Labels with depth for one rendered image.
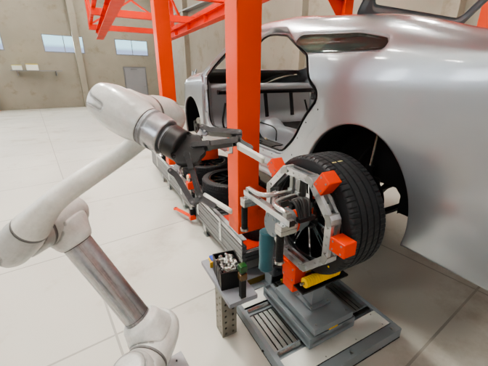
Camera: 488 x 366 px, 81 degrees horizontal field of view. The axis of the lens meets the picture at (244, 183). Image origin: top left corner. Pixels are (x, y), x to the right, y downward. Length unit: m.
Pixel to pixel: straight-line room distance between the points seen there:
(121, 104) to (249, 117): 1.20
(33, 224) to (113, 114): 0.42
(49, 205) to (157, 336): 0.64
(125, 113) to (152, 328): 0.85
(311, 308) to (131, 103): 1.60
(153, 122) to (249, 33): 1.23
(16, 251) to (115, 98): 0.55
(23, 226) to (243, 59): 1.33
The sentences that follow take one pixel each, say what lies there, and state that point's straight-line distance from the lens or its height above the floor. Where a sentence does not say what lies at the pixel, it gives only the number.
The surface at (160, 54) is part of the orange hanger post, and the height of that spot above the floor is 1.81.
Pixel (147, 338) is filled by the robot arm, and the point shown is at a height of 0.65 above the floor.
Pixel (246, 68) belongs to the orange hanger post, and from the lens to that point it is 1.78.
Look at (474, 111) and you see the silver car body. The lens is 1.43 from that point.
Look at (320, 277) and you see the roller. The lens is 1.70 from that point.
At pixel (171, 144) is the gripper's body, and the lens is 0.63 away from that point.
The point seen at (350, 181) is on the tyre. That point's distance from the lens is 1.42.
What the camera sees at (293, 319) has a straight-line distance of 1.99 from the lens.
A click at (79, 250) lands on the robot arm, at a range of 1.17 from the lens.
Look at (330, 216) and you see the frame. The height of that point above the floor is 0.98.
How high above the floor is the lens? 1.56
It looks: 20 degrees down
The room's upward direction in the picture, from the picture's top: straight up
